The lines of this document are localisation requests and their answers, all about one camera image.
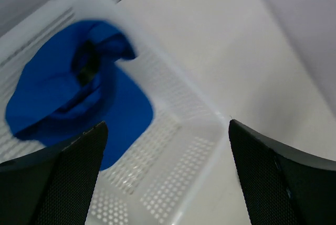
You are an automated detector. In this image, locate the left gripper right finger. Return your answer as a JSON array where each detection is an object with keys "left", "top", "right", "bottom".
[{"left": 228, "top": 120, "right": 335, "bottom": 224}]

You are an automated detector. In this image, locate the white plastic basket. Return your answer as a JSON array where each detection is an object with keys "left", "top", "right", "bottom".
[{"left": 1, "top": 0, "right": 228, "bottom": 224}]

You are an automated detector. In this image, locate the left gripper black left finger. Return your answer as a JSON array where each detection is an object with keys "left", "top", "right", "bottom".
[{"left": 1, "top": 122, "right": 108, "bottom": 224}]

